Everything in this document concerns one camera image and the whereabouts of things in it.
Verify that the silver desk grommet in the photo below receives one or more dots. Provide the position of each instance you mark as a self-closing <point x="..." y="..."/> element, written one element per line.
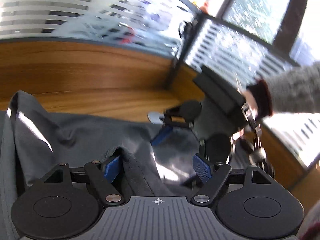
<point x="155" y="117"/>

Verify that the orange object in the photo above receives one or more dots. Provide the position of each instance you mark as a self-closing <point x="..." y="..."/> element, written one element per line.
<point x="205" y="7"/>

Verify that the window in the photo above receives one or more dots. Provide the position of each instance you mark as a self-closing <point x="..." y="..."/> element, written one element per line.
<point x="255" y="5"/>

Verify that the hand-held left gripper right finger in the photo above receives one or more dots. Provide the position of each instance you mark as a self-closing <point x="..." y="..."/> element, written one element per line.
<point x="203" y="168"/>

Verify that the grey pants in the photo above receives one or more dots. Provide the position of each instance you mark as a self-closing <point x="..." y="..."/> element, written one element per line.
<point x="62" y="140"/>

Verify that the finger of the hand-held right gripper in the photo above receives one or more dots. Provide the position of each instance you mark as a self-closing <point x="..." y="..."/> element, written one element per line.
<point x="202" y="147"/>
<point x="161" y="136"/>

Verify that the person's right forearm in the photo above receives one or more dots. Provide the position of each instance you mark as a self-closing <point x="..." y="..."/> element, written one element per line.
<point x="292" y="90"/>

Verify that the person's right hand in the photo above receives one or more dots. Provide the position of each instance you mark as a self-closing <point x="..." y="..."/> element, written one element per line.
<point x="250" y="101"/>

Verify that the red object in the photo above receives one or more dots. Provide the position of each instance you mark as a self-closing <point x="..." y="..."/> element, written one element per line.
<point x="127" y="33"/>

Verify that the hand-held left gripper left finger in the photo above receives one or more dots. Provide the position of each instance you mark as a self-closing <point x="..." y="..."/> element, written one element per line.
<point x="112" y="168"/>

